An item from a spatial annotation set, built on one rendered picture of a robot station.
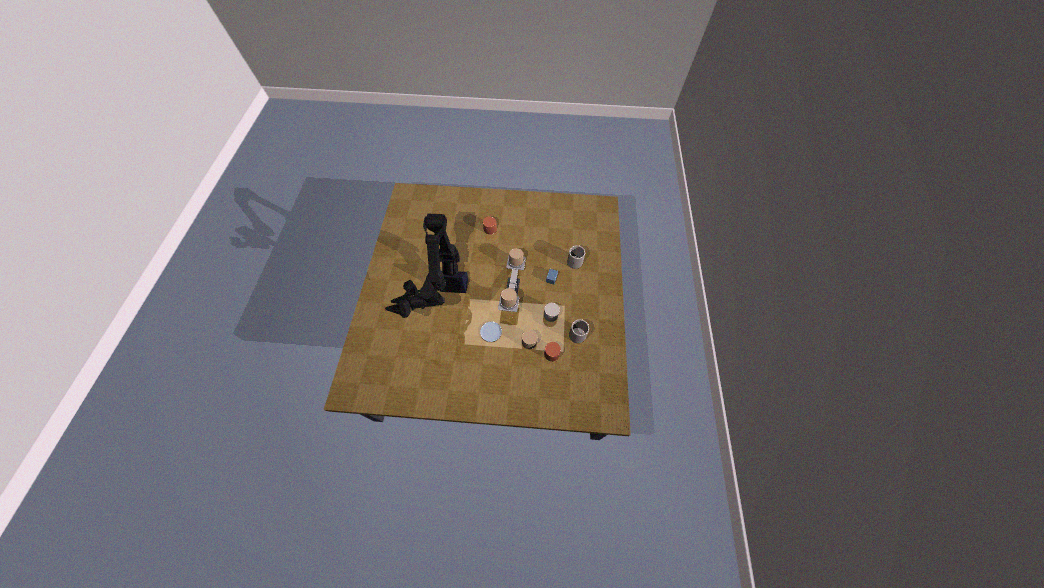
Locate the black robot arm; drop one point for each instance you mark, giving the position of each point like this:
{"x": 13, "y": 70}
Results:
{"x": 447, "y": 254}

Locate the grey round dish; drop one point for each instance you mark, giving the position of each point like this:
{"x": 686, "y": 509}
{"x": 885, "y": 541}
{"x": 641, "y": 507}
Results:
{"x": 491, "y": 331}

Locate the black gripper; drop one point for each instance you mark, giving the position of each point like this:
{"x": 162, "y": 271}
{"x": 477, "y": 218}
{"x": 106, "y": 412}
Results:
{"x": 403, "y": 304}

